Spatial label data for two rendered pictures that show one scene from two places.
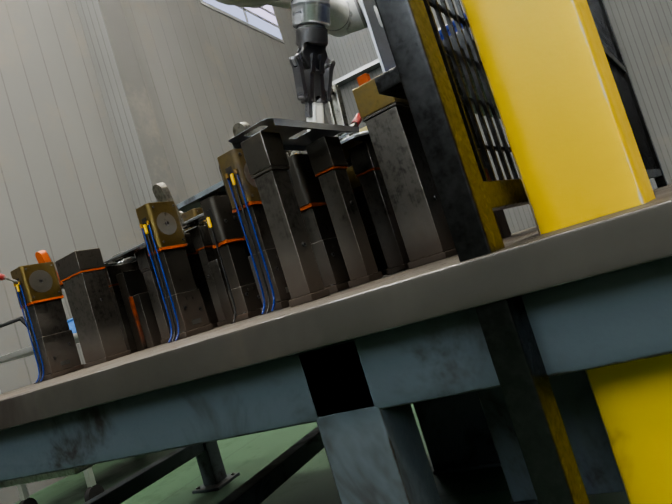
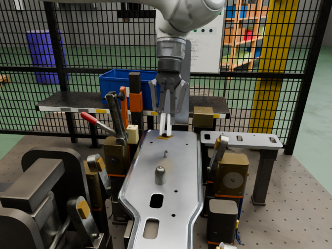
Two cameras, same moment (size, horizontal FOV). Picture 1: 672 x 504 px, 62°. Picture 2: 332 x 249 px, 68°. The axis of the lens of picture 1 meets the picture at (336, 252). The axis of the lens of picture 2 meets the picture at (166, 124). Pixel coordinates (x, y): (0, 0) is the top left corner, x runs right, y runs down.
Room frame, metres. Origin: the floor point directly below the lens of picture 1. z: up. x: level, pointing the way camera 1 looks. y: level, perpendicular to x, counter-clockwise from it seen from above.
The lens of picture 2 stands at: (1.66, 0.57, 1.45)
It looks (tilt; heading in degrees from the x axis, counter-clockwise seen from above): 26 degrees down; 241
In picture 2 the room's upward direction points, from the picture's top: straight up
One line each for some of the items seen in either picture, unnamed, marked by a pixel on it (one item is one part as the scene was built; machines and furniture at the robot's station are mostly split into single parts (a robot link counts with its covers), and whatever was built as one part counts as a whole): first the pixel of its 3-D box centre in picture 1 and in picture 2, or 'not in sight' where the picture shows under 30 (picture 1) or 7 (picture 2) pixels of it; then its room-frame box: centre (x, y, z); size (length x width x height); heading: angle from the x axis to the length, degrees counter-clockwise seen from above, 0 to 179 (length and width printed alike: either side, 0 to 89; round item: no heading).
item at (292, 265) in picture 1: (284, 218); (264, 174); (0.93, 0.06, 0.84); 0.05 x 0.05 x 0.29; 55
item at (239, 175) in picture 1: (258, 231); (230, 203); (1.18, 0.14, 0.87); 0.12 x 0.07 x 0.35; 145
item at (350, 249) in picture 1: (344, 211); not in sight; (1.08, -0.04, 0.84); 0.05 x 0.05 x 0.29; 55
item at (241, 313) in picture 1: (229, 259); (223, 246); (1.29, 0.24, 0.84); 0.10 x 0.05 x 0.29; 145
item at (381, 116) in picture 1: (407, 170); (200, 147); (1.07, -0.18, 0.88); 0.08 x 0.08 x 0.36; 55
